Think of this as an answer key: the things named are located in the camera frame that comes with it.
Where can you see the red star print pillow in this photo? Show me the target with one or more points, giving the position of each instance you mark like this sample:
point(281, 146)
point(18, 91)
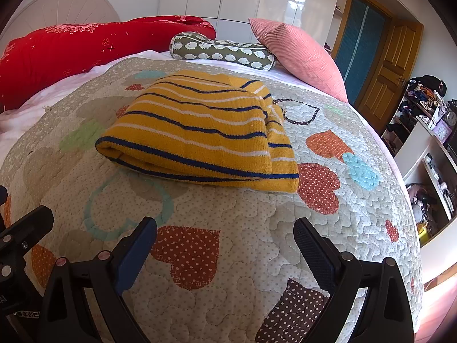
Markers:
point(71, 53)

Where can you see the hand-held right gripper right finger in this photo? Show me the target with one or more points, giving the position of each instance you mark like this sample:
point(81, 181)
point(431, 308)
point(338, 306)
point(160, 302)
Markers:
point(314, 253)

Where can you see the olive hedgehog print pillow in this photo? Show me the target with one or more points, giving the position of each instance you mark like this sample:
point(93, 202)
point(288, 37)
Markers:
point(228, 51)

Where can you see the black table clock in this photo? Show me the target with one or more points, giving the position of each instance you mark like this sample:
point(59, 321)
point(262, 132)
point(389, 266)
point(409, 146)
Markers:
point(451, 116)

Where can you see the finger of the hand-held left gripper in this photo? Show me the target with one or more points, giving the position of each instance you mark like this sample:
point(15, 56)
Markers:
point(32, 225)

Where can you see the yellow container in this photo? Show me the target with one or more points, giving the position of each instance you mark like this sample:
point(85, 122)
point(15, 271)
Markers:
point(422, 234)

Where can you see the white round headboard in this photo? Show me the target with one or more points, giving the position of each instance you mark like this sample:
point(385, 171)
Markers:
point(71, 7)

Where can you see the heart patterned quilt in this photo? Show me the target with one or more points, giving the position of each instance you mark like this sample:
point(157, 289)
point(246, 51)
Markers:
point(221, 214)

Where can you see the purple alarm clock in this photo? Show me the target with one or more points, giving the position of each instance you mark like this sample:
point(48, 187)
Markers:
point(442, 132)

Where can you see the yellow striped knit sweater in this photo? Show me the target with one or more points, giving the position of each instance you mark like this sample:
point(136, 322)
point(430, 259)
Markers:
point(200, 132)

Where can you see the blue door curtain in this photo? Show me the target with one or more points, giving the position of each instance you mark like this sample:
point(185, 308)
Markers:
point(360, 43)

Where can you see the white shelf unit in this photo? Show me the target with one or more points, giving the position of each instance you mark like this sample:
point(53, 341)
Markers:
point(425, 157)

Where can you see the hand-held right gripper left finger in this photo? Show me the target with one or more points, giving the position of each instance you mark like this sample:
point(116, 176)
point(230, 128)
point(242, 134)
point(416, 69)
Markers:
point(137, 253)

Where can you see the wooden door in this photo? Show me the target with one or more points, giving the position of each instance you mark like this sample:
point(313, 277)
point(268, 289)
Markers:
point(389, 78)

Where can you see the cluttered open shelf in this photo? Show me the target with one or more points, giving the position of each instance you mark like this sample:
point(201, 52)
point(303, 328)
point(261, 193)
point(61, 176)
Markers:
point(421, 93)

